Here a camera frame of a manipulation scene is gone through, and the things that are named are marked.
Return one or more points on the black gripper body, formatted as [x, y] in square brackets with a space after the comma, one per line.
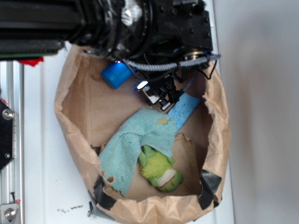
[181, 28]

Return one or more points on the blue plastic bottle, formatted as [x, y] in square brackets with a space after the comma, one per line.
[116, 74]

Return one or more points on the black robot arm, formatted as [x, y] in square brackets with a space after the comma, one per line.
[112, 29]

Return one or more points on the blue sponge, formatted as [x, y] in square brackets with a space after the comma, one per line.
[183, 109]

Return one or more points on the light blue towel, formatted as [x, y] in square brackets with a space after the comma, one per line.
[119, 156]

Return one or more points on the brown paper bag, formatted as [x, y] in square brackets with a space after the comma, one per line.
[90, 112]

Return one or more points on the green plush toy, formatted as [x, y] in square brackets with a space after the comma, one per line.
[158, 170]

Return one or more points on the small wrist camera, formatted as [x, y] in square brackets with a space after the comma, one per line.
[163, 92]

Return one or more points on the black bracket plate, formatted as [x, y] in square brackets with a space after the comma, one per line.
[6, 134]

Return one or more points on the aluminium frame rail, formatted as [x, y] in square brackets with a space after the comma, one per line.
[12, 177]

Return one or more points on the silver corner bracket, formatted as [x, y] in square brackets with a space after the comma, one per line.
[9, 213]

